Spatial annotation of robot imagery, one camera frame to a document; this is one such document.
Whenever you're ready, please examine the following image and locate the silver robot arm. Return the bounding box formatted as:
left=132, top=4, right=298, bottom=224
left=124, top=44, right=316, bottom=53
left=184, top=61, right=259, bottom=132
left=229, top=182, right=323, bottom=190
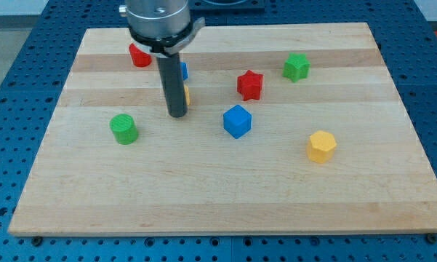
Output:
left=119, top=0, right=205, bottom=118

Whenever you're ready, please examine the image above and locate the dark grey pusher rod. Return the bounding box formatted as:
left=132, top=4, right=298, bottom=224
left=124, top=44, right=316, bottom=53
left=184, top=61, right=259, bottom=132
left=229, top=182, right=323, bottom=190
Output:
left=156, top=53, right=188, bottom=118

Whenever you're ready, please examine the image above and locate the yellow heart block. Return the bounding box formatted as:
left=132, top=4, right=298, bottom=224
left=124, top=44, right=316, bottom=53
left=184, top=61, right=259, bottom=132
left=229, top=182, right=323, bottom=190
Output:
left=184, top=84, right=191, bottom=106

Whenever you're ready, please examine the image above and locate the yellow hexagon block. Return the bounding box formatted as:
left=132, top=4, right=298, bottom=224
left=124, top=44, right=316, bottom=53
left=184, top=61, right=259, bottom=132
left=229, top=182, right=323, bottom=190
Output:
left=306, top=130, right=337, bottom=164

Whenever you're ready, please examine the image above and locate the green star block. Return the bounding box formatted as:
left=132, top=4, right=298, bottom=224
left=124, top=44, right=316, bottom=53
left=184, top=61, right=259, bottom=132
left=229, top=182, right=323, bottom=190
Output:
left=282, top=53, right=310, bottom=82

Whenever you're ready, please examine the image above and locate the blue block behind rod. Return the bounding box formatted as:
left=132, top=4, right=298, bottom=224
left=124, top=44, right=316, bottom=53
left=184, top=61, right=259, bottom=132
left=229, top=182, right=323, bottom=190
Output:
left=180, top=62, right=188, bottom=80

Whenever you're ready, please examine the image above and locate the green cylinder block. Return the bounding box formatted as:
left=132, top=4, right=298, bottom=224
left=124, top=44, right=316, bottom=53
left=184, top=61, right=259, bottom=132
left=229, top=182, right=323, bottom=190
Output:
left=109, top=114, right=139, bottom=145

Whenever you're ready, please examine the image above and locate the red star block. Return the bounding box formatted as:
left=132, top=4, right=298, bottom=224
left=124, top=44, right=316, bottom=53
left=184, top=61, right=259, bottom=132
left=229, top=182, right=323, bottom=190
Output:
left=236, top=70, right=263, bottom=101

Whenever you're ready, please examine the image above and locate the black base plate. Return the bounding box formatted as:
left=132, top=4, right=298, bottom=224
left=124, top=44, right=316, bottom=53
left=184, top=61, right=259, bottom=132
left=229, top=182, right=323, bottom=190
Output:
left=188, top=0, right=265, bottom=11

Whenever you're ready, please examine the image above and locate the blue cube block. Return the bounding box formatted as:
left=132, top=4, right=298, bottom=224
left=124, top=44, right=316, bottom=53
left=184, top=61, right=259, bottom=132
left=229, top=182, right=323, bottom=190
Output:
left=223, top=105, right=252, bottom=139

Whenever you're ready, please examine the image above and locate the wooden board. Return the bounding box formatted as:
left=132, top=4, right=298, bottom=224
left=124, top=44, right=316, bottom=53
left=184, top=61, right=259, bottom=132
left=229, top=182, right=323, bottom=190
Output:
left=9, top=23, right=437, bottom=237

